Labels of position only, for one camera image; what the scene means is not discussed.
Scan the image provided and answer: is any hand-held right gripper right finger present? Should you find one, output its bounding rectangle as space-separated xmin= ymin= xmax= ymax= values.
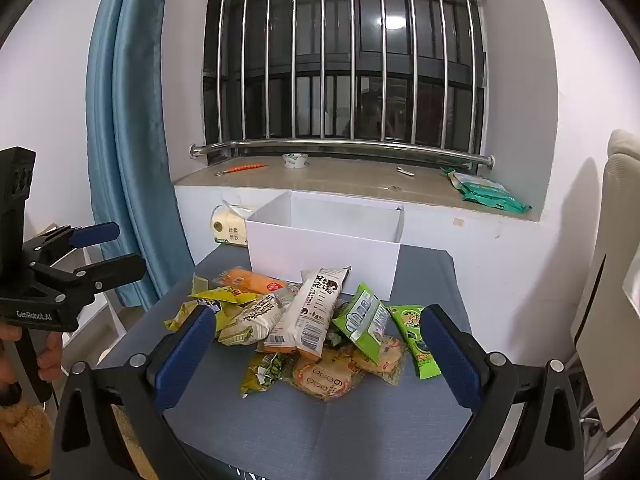
xmin=419 ymin=304 xmax=587 ymax=480

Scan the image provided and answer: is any grey table cloth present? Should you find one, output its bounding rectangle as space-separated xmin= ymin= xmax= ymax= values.
xmin=65 ymin=242 xmax=501 ymax=480

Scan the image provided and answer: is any dark glass window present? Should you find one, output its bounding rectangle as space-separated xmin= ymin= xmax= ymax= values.
xmin=202 ymin=0 xmax=488 ymax=166

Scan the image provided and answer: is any bright green snack packet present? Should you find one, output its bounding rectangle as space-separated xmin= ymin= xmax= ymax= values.
xmin=331 ymin=283 xmax=396 ymax=365

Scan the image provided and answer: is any blue curtain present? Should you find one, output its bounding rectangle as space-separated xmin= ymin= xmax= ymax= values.
xmin=86 ymin=0 xmax=196 ymax=309

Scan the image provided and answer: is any long cream snack packet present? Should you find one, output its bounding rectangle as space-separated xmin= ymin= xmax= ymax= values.
xmin=218 ymin=292 xmax=296 ymax=347

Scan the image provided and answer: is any person's left hand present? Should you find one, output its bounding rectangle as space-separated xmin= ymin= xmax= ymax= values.
xmin=0 ymin=323 xmax=65 ymax=404

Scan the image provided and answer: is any green cartoon snack packet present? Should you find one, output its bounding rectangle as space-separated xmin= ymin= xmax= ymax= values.
xmin=387 ymin=305 xmax=441 ymax=380

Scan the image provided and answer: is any small yellow snack packet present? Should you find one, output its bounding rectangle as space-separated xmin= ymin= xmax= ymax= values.
xmin=187 ymin=274 xmax=262 ymax=307

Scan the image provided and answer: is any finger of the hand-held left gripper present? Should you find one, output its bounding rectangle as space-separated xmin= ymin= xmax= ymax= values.
xmin=36 ymin=253 xmax=146 ymax=307
xmin=22 ymin=222 xmax=120 ymax=264

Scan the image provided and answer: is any yellow potato snack packet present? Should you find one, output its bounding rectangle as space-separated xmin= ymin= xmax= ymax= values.
xmin=164 ymin=297 xmax=236 ymax=333

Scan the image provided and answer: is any cream tissue pack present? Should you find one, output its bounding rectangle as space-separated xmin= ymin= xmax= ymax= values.
xmin=208 ymin=202 xmax=261 ymax=248

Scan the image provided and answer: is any steel window guard rail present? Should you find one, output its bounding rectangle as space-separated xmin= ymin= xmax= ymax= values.
xmin=189 ymin=0 xmax=496 ymax=171

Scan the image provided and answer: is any pale green pouch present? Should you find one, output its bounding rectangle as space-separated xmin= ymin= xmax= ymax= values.
xmin=441 ymin=166 xmax=481 ymax=191

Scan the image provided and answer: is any green wet wipes packet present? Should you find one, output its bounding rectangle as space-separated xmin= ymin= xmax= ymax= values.
xmin=457 ymin=172 xmax=532 ymax=215

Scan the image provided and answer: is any white shelf unit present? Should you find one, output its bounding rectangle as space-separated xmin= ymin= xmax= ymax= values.
xmin=65 ymin=247 xmax=131 ymax=361

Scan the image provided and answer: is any clear cookie packet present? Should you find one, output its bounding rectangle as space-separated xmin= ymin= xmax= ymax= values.
xmin=350 ymin=335 xmax=406 ymax=387
xmin=284 ymin=347 xmax=363 ymax=402

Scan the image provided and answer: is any olive green snack packet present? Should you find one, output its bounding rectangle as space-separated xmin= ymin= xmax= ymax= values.
xmin=240 ymin=352 xmax=292 ymax=398

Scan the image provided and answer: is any white cardboard box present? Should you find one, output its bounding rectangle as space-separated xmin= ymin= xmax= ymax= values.
xmin=244 ymin=191 xmax=405 ymax=301

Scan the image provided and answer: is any person's left forearm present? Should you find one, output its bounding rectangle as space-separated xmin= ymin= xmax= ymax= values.
xmin=0 ymin=402 xmax=55 ymax=480

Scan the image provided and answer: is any long white snack packet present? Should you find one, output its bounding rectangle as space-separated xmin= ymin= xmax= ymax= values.
xmin=263 ymin=266 xmax=352 ymax=359

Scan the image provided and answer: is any cream chair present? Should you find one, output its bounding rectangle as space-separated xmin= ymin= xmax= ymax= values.
xmin=570 ymin=129 xmax=640 ymax=436

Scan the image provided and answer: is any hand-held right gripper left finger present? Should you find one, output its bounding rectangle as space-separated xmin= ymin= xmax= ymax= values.
xmin=50 ymin=304 xmax=217 ymax=480

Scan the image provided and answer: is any orange beaded tool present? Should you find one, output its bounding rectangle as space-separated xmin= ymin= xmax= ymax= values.
xmin=215 ymin=162 xmax=269 ymax=177

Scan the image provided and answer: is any orange snack packet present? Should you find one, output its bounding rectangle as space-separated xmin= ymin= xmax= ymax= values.
xmin=212 ymin=267 xmax=289 ymax=295

